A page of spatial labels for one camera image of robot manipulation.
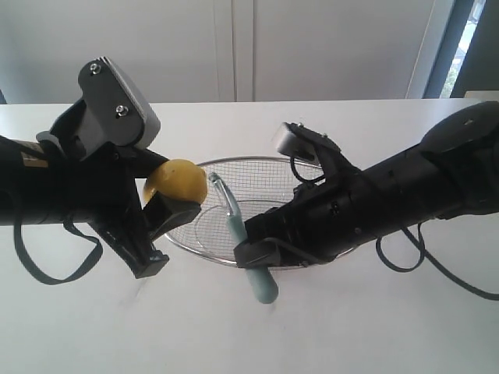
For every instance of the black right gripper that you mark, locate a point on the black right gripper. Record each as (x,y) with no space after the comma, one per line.
(348,209)

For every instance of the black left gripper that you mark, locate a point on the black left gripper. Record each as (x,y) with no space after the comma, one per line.
(100,190)

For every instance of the teal handled peeler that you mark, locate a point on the teal handled peeler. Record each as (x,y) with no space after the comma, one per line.
(249,257)

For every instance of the yellow lemon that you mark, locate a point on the yellow lemon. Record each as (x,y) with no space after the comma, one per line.
(177,179)

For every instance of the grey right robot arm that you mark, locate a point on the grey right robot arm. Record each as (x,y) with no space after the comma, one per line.
(452,171)

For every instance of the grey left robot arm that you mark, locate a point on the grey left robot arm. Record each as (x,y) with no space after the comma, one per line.
(21,170)

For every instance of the oval steel mesh basket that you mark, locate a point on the oval steel mesh basket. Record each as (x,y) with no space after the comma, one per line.
(260,185)

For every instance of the white cabinet doors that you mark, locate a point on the white cabinet doors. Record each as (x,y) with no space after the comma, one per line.
(199,51)

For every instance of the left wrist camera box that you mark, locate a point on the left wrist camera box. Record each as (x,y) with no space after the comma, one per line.
(115,110)

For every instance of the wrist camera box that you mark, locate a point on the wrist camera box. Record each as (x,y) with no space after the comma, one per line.
(115,110)
(296,140)

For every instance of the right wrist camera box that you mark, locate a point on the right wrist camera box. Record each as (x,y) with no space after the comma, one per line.
(296,140)

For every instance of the window with dark frame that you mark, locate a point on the window with dark frame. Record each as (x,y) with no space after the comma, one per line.
(466,63)

